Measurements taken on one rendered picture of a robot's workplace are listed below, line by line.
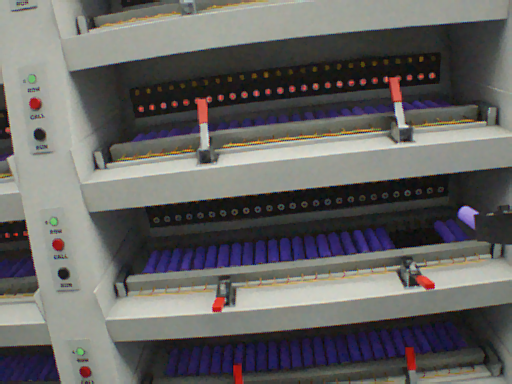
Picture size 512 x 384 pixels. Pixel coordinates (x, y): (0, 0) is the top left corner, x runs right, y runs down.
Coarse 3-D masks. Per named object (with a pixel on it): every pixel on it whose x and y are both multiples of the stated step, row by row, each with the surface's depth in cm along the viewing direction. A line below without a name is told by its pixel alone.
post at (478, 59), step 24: (456, 24) 62; (480, 24) 55; (504, 24) 49; (456, 48) 63; (480, 48) 56; (504, 48) 50; (456, 72) 64; (480, 72) 57; (504, 72) 50; (456, 96) 66; (504, 168) 53; (480, 192) 61; (504, 192) 54; (504, 312) 57; (504, 336) 57
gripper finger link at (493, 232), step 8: (488, 216) 31; (496, 216) 29; (504, 216) 28; (488, 224) 31; (496, 224) 30; (504, 224) 28; (496, 232) 30; (504, 232) 28; (488, 240) 32; (496, 240) 30; (504, 240) 28
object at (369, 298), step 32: (192, 224) 70; (224, 224) 69; (256, 224) 69; (128, 256) 66; (96, 288) 53; (256, 288) 57; (288, 288) 56; (320, 288) 55; (352, 288) 54; (384, 288) 53; (416, 288) 52; (448, 288) 52; (480, 288) 52; (128, 320) 54; (160, 320) 54; (192, 320) 54; (224, 320) 54; (256, 320) 54; (288, 320) 54; (320, 320) 54; (352, 320) 54
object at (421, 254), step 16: (336, 256) 58; (352, 256) 57; (368, 256) 57; (384, 256) 56; (400, 256) 56; (416, 256) 56; (432, 256) 56; (448, 256) 56; (464, 256) 55; (176, 272) 59; (192, 272) 59; (208, 272) 58; (224, 272) 58; (240, 272) 57; (256, 272) 57; (272, 272) 57; (288, 272) 57; (304, 272) 57; (320, 272) 57; (336, 272) 57; (384, 272) 55; (128, 288) 59; (144, 288) 59; (160, 288) 59; (192, 288) 57
